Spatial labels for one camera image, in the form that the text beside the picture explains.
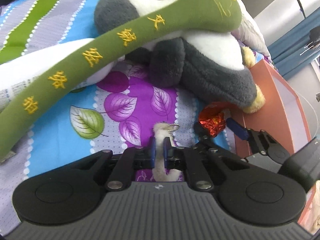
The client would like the small panda plush keychain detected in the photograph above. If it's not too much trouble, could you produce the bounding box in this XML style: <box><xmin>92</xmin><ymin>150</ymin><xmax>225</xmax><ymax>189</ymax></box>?
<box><xmin>152</xmin><ymin>122</ymin><xmax>182</xmax><ymax>182</ymax></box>

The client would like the orange cardboard box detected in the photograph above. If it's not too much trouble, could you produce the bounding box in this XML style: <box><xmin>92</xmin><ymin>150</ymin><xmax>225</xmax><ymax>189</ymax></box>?
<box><xmin>227</xmin><ymin>60</ymin><xmax>311</xmax><ymax>154</ymax></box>

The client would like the colourful floral bedsheet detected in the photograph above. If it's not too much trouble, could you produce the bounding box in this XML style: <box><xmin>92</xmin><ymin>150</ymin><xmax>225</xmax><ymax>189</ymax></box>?
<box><xmin>0</xmin><ymin>0</ymin><xmax>276</xmax><ymax>230</ymax></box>

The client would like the red foil snack packet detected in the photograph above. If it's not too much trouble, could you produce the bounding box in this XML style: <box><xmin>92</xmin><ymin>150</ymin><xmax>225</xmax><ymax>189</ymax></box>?
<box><xmin>199</xmin><ymin>102</ymin><xmax>229</xmax><ymax>138</ymax></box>

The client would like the grey white penguin plush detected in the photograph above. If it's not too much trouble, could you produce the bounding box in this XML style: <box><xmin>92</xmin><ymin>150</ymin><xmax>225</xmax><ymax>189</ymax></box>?
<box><xmin>94</xmin><ymin>0</ymin><xmax>265</xmax><ymax>113</ymax></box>

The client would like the blue curtain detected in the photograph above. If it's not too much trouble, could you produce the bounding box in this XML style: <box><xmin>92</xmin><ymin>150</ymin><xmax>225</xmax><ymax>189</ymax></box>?
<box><xmin>268</xmin><ymin>9</ymin><xmax>319</xmax><ymax>80</ymax></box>

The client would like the green long plush stick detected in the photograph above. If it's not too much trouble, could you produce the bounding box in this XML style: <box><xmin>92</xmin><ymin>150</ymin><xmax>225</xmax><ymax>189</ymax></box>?
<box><xmin>1</xmin><ymin>0</ymin><xmax>242</xmax><ymax>159</ymax></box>

